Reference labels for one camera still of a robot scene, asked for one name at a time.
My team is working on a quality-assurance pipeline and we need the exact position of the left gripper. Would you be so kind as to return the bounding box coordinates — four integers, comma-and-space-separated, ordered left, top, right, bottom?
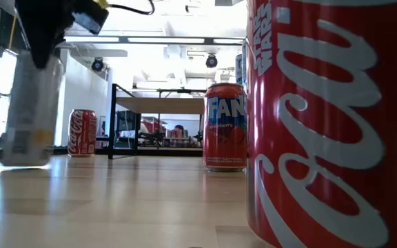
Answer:
15, 0, 110, 70

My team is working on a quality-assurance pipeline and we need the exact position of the red Coca-Cola can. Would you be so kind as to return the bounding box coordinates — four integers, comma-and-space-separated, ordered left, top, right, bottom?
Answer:
67, 109, 98, 158

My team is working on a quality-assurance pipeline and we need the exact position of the red Fanta strawberry can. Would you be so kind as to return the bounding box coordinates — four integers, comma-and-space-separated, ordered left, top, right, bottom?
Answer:
202, 82, 247, 172

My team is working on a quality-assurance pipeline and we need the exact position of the round black ceiling speaker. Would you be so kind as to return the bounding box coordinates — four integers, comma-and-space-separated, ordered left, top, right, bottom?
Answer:
205, 54, 219, 69
90, 57, 105, 72

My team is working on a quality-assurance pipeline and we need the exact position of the long ceiling light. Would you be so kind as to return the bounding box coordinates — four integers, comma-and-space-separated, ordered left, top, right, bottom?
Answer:
63, 35, 247, 45

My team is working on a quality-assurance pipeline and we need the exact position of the black computer tower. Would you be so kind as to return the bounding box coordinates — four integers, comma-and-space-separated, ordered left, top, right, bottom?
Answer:
117, 110, 138, 138

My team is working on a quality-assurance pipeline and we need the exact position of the Coca-Cola Star Wars can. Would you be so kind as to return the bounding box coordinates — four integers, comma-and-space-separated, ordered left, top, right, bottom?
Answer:
245, 0, 397, 248

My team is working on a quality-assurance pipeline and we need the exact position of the yellow cable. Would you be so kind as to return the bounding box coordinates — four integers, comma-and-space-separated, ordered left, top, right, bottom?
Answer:
8, 15, 17, 51

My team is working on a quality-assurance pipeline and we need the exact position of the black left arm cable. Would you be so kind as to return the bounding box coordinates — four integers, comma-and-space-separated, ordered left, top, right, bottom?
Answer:
108, 0, 156, 17

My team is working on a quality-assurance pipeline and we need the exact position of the wooden shelf black metal frame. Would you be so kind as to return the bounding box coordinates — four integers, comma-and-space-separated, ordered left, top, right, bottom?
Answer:
108, 83, 206, 161

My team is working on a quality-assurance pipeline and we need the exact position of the black aluminium rig frame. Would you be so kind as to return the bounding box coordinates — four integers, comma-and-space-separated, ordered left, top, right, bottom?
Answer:
0, 146, 205, 165

